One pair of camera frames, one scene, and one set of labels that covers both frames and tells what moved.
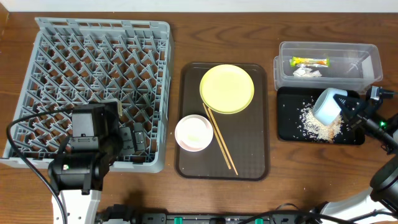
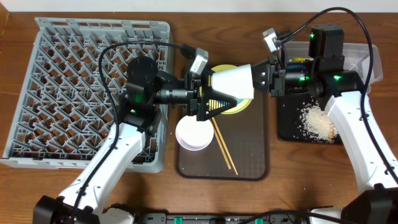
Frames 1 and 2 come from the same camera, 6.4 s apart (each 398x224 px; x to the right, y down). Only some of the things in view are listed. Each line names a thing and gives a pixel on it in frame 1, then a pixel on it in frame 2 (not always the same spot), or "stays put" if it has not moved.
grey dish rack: [74, 62] stays put
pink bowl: [193, 133] stays put
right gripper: [356, 111] -> [277, 79]
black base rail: [122, 214] stays put
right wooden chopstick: [221, 139] stays put
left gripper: [132, 140] -> [195, 98]
